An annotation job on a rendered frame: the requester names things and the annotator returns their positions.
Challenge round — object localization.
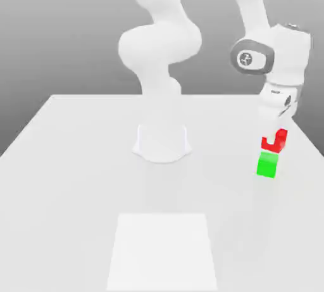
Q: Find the small red cube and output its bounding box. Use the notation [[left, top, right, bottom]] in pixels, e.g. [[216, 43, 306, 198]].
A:
[[261, 129, 289, 154]]

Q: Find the small green cube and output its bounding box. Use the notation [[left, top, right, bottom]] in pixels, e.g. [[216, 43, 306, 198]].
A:
[[256, 151, 280, 179]]

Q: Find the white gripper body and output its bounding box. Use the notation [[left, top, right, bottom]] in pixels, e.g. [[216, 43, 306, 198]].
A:
[[259, 88, 301, 122]]

